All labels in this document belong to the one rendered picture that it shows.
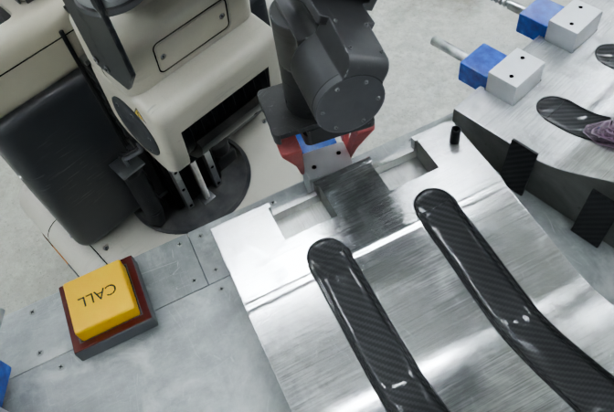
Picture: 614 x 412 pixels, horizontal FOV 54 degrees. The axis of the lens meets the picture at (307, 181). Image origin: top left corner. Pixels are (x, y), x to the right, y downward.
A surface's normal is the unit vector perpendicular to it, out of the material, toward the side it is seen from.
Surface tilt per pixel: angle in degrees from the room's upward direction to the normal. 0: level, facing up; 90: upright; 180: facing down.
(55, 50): 90
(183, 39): 98
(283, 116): 1
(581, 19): 0
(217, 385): 0
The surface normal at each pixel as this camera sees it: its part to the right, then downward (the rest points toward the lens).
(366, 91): 0.34, 0.73
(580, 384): -0.32, -0.83
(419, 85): -0.11, -0.58
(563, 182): -0.73, 0.60
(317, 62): -0.50, -0.40
